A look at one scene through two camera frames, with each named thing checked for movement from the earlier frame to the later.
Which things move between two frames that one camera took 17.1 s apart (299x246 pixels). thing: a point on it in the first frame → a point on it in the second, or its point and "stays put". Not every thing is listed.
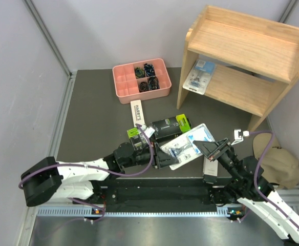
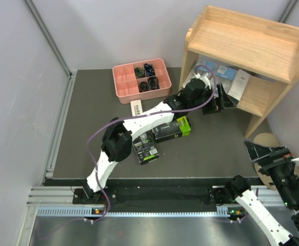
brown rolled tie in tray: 143,86 stays put
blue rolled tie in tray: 149,69 stays put
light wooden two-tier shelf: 257,61 stays put
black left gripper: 163,159 → 216,104
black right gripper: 214,148 → 270,157
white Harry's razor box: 137,112 stays put
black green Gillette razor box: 171,126 stays put
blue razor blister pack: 183,148 → 225,76
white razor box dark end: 210,171 → 238,85
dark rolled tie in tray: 153,83 stays put
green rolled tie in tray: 139,73 stays put
